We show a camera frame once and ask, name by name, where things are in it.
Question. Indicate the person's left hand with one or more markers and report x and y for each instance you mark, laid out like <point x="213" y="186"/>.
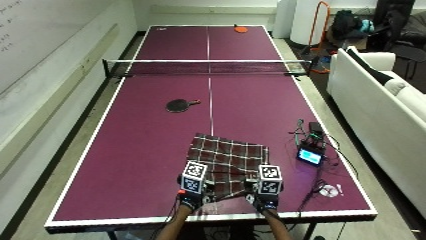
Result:
<point x="194" y="196"/>

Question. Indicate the person's right hand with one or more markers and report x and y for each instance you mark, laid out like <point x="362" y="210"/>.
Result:
<point x="264" y="199"/>

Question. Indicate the dark red plaid cloth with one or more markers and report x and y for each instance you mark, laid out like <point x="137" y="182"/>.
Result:
<point x="226" y="159"/>

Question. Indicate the white marker cube on left glove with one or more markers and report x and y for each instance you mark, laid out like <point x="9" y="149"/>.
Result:
<point x="193" y="177"/>

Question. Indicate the white marker cube on glove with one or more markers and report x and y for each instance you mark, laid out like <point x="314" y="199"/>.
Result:
<point x="193" y="177"/>
<point x="269" y="179"/>

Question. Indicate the white marker cube on right glove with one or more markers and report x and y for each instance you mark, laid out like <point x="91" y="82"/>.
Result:
<point x="269" y="179"/>

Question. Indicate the white round disc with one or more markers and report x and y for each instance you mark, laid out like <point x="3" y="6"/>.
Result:
<point x="329" y="190"/>

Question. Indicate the small device with lit screen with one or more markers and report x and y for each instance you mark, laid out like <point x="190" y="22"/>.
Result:
<point x="312" y="150"/>

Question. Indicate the purple table tennis table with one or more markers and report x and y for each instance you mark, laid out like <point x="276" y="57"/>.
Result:
<point x="208" y="126"/>

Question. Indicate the black table tennis paddle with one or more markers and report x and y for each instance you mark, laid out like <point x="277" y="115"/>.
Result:
<point x="180" y="105"/>

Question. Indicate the white sofa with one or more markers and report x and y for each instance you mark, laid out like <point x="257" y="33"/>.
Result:
<point x="381" y="116"/>

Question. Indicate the table tennis net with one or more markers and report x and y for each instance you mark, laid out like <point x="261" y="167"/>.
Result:
<point x="208" y="66"/>

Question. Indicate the orange table tennis paddle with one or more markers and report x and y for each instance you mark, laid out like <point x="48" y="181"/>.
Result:
<point x="240" y="29"/>

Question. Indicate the white cylindrical column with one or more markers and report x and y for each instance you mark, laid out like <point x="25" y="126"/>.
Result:
<point x="306" y="20"/>

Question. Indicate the black backpack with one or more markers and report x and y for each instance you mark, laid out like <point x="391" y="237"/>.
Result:
<point x="346" y="22"/>

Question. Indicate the whiteboard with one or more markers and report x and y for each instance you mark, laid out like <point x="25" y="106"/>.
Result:
<point x="40" y="36"/>

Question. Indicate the orange metal frame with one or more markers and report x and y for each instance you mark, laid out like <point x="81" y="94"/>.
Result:
<point x="320" y="36"/>

